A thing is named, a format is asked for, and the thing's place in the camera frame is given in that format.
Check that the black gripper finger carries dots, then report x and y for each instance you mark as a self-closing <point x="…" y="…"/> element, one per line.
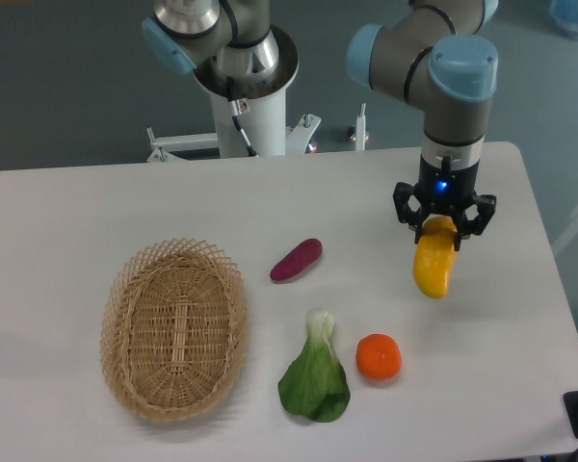
<point x="485" y="208"/>
<point x="413" y="218"/>

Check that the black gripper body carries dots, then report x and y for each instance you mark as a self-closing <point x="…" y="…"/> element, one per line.
<point x="439" y="190"/>

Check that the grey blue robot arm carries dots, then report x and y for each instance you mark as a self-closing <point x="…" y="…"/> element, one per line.
<point x="433" y="60"/>

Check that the purple sweet potato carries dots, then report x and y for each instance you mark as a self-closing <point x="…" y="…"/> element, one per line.
<point x="298" y="260"/>

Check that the orange tangerine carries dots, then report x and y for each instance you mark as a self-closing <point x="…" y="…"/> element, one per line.
<point x="378" y="357"/>

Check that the blue plastic bag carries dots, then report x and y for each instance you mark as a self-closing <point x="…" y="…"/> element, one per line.
<point x="565" y="16"/>

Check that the green bok choy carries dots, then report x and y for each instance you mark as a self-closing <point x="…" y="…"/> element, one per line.
<point x="314" y="385"/>

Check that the woven wicker basket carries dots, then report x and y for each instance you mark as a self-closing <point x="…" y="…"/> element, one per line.
<point x="175" y="330"/>

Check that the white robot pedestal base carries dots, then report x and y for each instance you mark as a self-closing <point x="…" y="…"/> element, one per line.
<point x="247" y="90"/>

